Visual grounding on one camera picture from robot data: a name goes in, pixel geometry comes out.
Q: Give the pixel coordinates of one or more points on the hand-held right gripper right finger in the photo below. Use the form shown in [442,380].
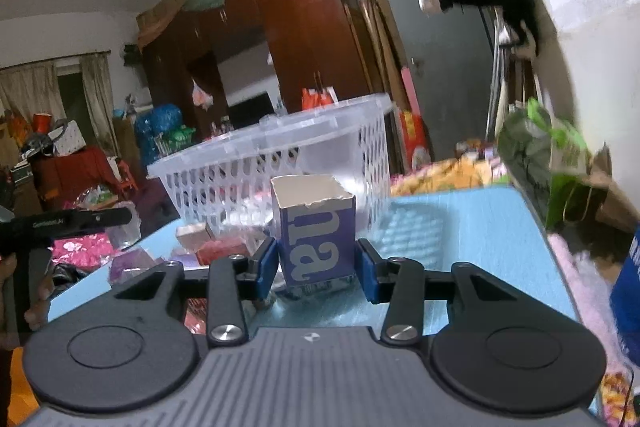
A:
[367,275]

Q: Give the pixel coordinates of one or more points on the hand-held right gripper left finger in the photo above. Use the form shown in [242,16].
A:
[267,268]

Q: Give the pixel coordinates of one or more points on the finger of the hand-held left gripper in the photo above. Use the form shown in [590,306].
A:
[97,218]

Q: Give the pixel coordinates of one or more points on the clear plastic bag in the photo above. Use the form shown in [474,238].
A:
[122,234]

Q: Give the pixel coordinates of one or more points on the red packet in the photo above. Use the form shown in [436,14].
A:
[222,253]

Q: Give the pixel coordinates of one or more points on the purple cardboard box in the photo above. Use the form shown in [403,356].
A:
[315,247]

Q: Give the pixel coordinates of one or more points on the small white box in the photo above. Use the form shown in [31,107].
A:
[195,235]

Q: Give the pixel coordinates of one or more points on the clear plastic basket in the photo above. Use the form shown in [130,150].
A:
[320,127]

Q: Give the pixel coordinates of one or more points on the person's left hand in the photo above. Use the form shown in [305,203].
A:
[42,297]

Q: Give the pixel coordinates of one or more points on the red cloth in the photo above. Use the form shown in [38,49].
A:
[75,174]

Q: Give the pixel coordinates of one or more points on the purple packet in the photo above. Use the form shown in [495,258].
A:
[132,266]

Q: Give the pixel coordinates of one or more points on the blue plastic bag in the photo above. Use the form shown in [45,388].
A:
[155,127]

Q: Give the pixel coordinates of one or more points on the beige curtain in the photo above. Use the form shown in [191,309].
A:
[96,92]
[30,89]

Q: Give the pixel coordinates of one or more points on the orange patterned blanket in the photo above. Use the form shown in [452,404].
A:
[460,172]

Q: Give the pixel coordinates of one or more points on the red and yellow sack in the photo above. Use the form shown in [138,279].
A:
[415,139]

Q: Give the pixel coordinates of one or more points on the black television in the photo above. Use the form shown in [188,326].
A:
[250,109]

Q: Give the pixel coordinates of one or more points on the small hanging plastic bag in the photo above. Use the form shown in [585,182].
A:
[202,97]

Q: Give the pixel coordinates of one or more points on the red and white plastic bag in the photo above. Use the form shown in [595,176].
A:
[317,99]

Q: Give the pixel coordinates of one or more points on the pink roll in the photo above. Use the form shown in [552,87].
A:
[409,88]

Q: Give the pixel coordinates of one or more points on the green plastic bag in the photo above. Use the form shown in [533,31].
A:
[530,147]

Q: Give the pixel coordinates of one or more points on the pink fluffy cloth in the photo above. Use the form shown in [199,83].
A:
[575,267]

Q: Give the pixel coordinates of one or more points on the grey door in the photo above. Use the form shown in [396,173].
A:
[450,82]

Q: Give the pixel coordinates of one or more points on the metal crutches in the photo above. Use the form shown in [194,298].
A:
[497,77]

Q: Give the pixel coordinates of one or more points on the brown wooden wardrobe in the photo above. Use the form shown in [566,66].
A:
[300,32]

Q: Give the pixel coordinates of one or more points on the brown paper bag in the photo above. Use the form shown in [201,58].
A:
[610,202]

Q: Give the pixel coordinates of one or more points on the blue printed bag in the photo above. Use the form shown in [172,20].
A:
[630,287]

